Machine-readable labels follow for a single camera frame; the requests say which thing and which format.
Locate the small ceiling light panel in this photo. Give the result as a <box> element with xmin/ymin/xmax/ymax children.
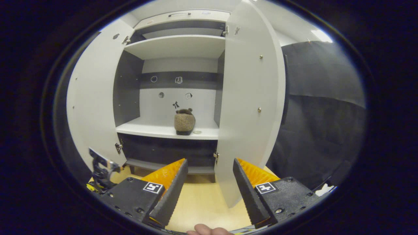
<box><xmin>310</xmin><ymin>29</ymin><xmax>333</xmax><ymax>43</ymax></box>

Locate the white shoe cabinet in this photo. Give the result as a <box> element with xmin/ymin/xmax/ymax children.
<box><xmin>113</xmin><ymin>9</ymin><xmax>231</xmax><ymax>175</ymax></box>

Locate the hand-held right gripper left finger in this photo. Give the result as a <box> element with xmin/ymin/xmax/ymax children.
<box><xmin>100</xmin><ymin>158</ymin><xmax>189</xmax><ymax>228</ymax></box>

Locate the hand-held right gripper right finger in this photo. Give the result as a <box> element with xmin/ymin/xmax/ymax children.
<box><xmin>233</xmin><ymin>158</ymin><xmax>320</xmax><ymax>229</ymax></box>

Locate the brown fuzzy shoe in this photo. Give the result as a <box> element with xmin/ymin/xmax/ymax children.
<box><xmin>174</xmin><ymin>108</ymin><xmax>196</xmax><ymax>135</ymax></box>

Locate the white cabinet door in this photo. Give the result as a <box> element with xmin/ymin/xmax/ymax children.
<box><xmin>214</xmin><ymin>0</ymin><xmax>286</xmax><ymax>208</ymax></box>
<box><xmin>66</xmin><ymin>19</ymin><xmax>135</xmax><ymax>172</ymax></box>

